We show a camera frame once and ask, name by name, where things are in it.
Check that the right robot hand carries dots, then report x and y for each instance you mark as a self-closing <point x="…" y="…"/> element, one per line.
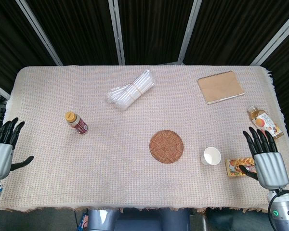
<point x="269" y="166"/>

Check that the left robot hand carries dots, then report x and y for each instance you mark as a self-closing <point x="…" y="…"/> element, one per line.
<point x="0" y="156"/>

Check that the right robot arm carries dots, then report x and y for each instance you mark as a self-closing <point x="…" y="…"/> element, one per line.
<point x="280" y="211"/>

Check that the white paper cup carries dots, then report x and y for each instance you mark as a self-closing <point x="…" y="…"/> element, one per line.
<point x="210" y="156"/>

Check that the round woven brown coaster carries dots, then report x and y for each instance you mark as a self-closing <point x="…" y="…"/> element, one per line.
<point x="166" y="146"/>

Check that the orange snack packet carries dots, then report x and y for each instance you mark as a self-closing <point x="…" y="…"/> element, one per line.
<point x="238" y="167"/>

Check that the yellow tea drink bottle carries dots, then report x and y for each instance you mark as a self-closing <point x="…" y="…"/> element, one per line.
<point x="265" y="122"/>

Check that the small bottle with gold cap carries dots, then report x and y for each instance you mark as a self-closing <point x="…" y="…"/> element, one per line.
<point x="77" y="122"/>

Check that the brown kraft spiral notebook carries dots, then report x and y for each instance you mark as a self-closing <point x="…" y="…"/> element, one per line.
<point x="220" y="87"/>

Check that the pink woven tablecloth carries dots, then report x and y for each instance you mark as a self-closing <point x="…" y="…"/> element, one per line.
<point x="125" y="168"/>

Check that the robot torso base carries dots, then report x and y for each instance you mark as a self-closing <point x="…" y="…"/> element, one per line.
<point x="139" y="220"/>

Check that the bundle of clear plastic straws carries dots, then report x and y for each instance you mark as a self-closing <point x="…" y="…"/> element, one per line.
<point x="132" y="89"/>

